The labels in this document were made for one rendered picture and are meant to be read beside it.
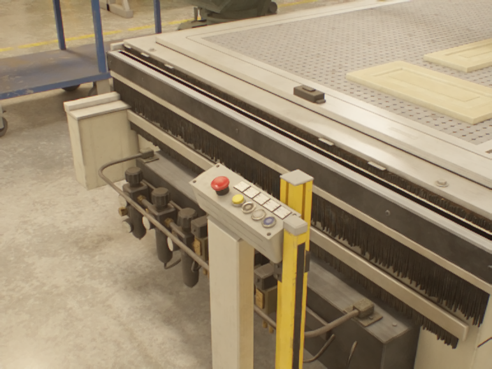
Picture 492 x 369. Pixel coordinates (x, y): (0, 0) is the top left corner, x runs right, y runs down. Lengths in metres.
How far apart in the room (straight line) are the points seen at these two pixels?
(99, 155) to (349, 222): 1.30
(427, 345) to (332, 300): 0.26
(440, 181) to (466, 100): 0.50
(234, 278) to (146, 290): 1.21
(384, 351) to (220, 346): 0.39
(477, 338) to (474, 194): 0.32
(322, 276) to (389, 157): 0.38
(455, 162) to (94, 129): 1.51
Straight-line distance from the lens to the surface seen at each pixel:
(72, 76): 4.15
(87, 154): 2.61
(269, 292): 1.72
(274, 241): 1.18
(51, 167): 3.63
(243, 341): 1.47
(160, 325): 2.38
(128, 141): 2.67
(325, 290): 1.69
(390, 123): 1.78
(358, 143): 1.70
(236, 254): 1.32
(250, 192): 1.28
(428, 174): 1.57
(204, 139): 2.13
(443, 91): 2.02
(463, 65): 2.30
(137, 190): 2.34
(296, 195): 1.21
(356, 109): 1.86
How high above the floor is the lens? 1.52
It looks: 28 degrees down
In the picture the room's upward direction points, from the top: straight up
